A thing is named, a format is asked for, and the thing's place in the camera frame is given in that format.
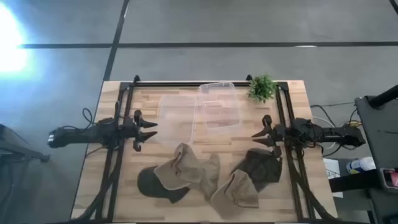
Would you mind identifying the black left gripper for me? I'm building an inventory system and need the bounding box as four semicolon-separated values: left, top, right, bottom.
123;109;159;152

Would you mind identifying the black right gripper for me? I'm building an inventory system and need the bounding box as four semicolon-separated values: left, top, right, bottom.
251;114;292;157

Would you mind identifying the white spray can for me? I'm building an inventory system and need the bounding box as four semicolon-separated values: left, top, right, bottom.
346;156;377;175

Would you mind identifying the white paper sheet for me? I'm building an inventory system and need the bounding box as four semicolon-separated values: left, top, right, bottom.
323;157;344;199

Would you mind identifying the clear plastic bin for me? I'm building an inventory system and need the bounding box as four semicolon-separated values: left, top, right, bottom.
198;82;244;133
157;94;199;146

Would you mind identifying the green plant in white pot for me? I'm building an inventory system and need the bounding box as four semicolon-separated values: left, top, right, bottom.
248;73;277;104

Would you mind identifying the dark cap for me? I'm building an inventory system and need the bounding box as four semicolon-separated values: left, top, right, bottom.
230;147;284;193
136;165;191;204

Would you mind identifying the black cable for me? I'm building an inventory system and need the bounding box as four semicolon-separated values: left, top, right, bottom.
81;107;95;127

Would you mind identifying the black cart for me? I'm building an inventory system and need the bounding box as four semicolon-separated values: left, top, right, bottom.
329;84;398;224

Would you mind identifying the black metal frame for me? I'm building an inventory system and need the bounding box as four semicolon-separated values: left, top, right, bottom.
70;74;340;224

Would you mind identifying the white cable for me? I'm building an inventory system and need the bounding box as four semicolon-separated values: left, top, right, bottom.
312;116;337;150

